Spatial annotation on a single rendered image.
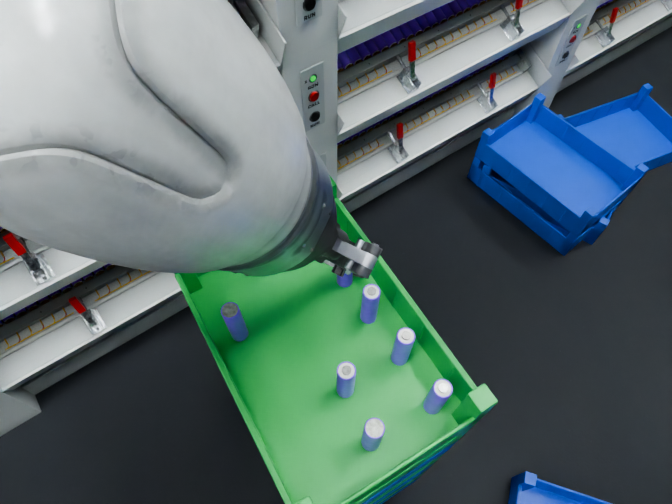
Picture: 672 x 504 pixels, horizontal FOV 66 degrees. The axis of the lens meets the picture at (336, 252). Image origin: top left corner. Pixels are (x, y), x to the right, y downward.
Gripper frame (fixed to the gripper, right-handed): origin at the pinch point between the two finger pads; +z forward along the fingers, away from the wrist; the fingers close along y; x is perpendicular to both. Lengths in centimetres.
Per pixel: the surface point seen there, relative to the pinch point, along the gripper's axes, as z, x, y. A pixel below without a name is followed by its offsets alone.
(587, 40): 84, 80, 13
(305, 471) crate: 0.3, -20.2, 6.9
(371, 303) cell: 2.5, -3.1, 5.1
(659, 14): 95, 100, 27
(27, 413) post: 36, -52, -49
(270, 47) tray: 13.2, 22.0, -24.9
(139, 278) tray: 36, -19, -41
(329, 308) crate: 7.2, -5.8, 0.4
